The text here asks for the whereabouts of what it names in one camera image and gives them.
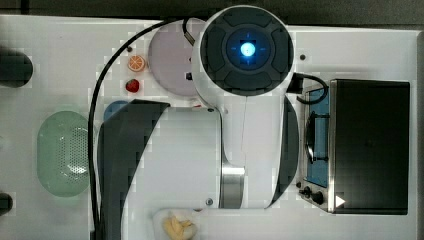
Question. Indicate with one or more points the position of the green perforated strainer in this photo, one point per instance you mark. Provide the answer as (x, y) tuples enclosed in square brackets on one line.
[(62, 148)]

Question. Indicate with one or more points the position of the black toaster oven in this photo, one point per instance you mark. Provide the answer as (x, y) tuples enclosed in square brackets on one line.
[(356, 147)]

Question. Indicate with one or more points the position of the lilac round plate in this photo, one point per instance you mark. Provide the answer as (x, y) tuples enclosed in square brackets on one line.
[(169, 59)]

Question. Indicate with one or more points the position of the red strawberry toy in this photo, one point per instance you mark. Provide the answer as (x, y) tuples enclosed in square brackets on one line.
[(132, 86)]

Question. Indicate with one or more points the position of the blue bowl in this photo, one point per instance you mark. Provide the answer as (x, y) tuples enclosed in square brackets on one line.
[(112, 108)]

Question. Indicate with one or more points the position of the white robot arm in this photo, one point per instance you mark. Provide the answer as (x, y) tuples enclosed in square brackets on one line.
[(237, 150)]

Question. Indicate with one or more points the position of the black cylinder post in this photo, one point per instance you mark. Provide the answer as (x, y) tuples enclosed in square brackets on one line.
[(6, 203)]

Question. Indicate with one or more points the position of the black cylinder cup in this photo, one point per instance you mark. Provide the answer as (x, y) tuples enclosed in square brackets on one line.
[(16, 68)]

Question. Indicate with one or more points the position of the yellow plush toy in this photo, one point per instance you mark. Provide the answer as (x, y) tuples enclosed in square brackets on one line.
[(179, 230)]

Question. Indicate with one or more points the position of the orange slice toy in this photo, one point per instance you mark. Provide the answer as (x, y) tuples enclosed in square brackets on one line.
[(136, 63)]

